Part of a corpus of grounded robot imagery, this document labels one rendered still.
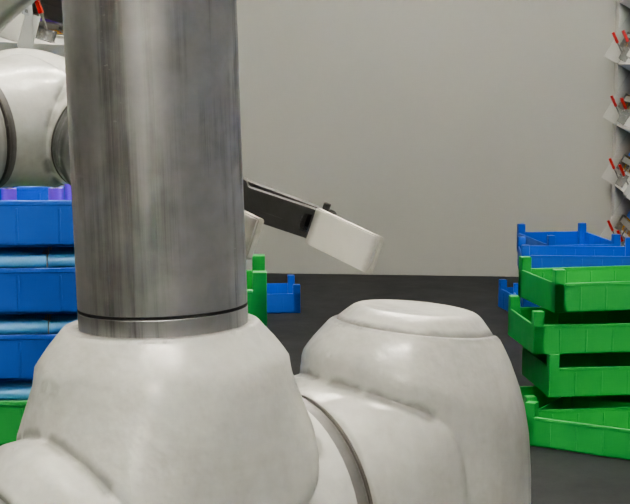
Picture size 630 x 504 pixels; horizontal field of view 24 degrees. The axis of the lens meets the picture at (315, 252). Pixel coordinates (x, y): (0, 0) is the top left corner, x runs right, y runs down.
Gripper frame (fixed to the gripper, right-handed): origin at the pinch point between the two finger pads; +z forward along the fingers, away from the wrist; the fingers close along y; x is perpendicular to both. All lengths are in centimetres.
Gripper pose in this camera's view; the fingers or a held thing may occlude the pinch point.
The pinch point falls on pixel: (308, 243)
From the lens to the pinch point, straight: 107.0
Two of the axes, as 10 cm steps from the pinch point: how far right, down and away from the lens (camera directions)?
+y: 6.5, 0.8, 7.6
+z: 6.9, 3.4, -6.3
